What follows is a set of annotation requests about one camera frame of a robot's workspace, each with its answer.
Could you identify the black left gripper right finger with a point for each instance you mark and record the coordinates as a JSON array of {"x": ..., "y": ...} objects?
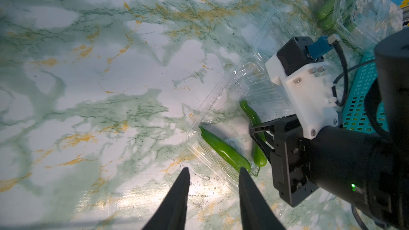
[{"x": 255, "y": 212}]

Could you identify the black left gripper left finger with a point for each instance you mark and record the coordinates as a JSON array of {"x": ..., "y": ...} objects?
[{"x": 171, "y": 214}]

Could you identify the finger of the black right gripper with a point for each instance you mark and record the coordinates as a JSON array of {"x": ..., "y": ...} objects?
[{"x": 265, "y": 137}]

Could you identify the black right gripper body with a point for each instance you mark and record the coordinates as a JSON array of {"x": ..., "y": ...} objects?
[{"x": 290, "y": 168}]

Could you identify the long green pepper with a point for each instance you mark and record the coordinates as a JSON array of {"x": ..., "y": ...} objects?
[{"x": 227, "y": 152}]

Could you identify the clear clamshell container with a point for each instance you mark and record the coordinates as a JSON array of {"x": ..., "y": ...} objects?
[
  {"x": 247, "y": 79},
  {"x": 361, "y": 24}
]

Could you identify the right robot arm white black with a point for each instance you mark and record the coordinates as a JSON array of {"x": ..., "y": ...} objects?
[{"x": 312, "y": 149}]

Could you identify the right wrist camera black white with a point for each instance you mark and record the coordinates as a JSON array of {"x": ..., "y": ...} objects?
[{"x": 299, "y": 67}]

